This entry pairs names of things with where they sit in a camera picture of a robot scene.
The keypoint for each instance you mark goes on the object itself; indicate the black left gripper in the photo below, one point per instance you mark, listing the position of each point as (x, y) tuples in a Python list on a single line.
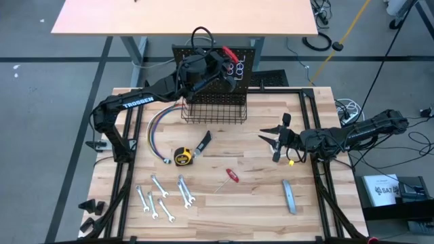
[(215, 66)]

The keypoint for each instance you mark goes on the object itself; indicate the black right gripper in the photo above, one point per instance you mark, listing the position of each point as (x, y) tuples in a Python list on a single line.
[(291, 140)]

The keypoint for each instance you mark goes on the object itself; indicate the black grey utility knife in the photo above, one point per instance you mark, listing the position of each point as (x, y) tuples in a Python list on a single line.
[(204, 140)]

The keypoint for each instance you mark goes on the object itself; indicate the yellow black tape measure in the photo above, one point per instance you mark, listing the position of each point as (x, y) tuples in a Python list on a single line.
[(183, 156)]

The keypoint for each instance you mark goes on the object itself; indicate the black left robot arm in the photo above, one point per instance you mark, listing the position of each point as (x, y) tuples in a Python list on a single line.
[(139, 101)]

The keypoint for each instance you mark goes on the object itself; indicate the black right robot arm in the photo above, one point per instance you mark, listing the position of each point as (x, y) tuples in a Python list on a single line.
[(356, 130)]

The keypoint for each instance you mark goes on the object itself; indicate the white tape roll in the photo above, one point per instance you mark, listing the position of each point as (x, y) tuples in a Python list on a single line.
[(272, 148)]

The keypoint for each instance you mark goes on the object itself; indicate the grey desk leg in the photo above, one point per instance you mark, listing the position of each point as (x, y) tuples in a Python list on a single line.
[(135, 54), (260, 47)]

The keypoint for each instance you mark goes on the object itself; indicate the black metal pegboard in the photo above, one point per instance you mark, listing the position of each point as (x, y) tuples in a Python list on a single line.
[(220, 98)]

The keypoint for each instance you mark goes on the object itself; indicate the black mesh panel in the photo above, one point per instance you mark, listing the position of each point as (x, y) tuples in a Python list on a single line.
[(271, 78)]

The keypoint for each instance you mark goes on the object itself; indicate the light wood desk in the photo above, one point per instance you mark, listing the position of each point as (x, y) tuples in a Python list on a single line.
[(186, 17)]

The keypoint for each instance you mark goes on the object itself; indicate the black round puck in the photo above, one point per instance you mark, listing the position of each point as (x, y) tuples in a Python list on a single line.
[(338, 46)]

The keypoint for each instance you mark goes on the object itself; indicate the white booklet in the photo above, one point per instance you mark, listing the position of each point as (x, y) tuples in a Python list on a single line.
[(379, 189)]

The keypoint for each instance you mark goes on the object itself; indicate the black side table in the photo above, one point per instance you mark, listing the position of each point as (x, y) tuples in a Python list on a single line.
[(390, 213)]

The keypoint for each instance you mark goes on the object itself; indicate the red knob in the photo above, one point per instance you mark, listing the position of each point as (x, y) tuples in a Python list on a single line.
[(373, 240)]

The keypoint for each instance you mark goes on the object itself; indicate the black box device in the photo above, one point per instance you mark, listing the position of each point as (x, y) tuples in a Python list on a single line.
[(412, 191)]

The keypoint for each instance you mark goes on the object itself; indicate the black power adapter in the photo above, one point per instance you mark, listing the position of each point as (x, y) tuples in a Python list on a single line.
[(426, 112)]

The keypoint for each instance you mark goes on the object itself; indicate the black aluminium frame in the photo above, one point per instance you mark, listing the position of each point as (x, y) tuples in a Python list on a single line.
[(278, 90)]

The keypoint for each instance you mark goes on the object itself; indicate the black plastic bracket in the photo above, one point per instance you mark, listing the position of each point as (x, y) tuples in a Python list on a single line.
[(87, 205), (99, 207), (87, 224)]

